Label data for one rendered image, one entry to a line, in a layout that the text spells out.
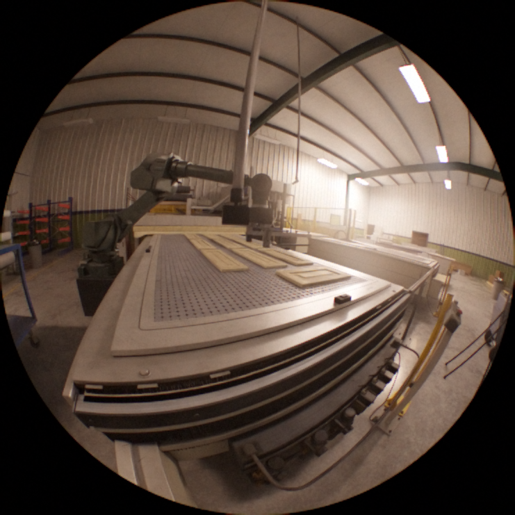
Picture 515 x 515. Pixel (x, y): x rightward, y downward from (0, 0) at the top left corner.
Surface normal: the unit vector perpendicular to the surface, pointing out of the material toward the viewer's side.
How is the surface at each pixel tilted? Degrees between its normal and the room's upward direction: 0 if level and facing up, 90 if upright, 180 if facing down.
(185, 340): 0
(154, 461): 0
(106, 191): 90
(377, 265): 90
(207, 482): 0
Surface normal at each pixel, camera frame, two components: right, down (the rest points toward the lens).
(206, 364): 0.08, -0.97
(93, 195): 0.48, 0.22
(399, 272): -0.87, 0.04
